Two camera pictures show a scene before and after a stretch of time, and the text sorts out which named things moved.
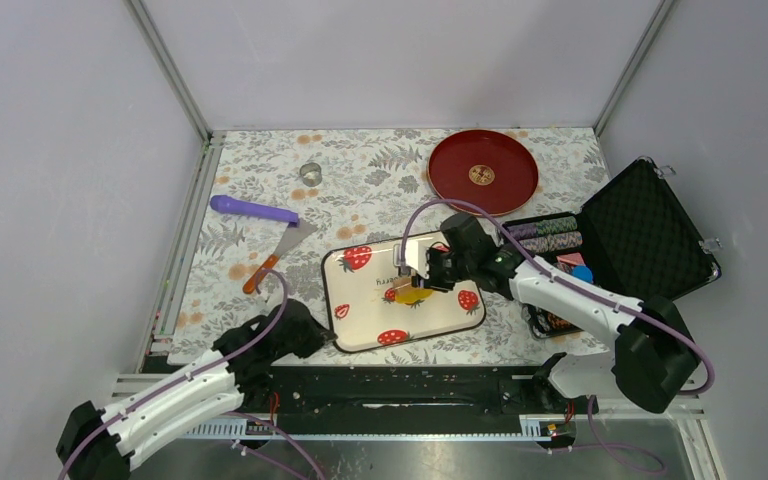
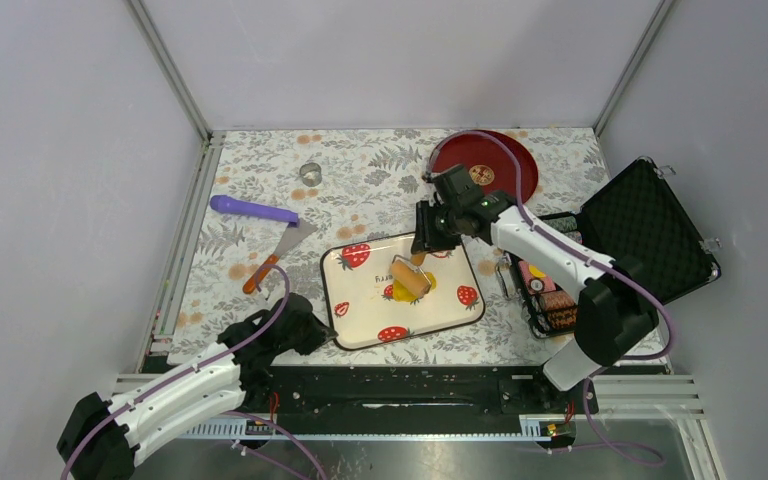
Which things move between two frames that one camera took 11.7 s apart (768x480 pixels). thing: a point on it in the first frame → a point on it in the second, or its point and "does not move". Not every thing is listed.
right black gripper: [432, 281] → [425, 239]
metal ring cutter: [311, 174] does not move
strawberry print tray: [358, 272] does not move
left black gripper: [318, 336] does not move
